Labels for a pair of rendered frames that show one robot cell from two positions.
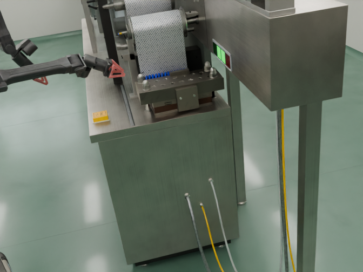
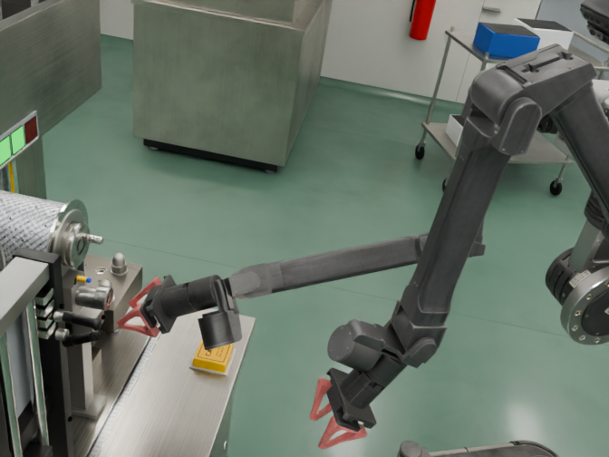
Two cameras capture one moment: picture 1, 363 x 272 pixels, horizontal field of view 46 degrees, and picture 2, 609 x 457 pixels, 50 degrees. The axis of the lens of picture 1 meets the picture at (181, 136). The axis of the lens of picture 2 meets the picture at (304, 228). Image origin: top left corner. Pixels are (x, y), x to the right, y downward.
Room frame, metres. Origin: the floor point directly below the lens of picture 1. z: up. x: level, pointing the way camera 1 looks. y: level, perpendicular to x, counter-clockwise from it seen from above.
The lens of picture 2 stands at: (2.85, 0.74, 1.91)
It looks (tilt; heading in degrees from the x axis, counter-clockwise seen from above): 32 degrees down; 193
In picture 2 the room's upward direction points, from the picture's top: 10 degrees clockwise
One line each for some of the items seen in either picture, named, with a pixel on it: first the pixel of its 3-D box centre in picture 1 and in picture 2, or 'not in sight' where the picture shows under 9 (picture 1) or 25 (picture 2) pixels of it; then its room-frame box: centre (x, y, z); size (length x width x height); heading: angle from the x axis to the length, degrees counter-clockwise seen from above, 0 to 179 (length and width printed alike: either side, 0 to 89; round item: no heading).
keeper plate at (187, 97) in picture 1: (187, 98); not in sight; (1.83, -0.05, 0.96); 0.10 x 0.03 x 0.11; 99
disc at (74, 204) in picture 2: (131, 31); (68, 242); (2.08, 0.17, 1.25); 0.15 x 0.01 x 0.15; 9
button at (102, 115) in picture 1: (100, 116); (213, 354); (1.88, 0.37, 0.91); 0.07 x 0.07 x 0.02; 9
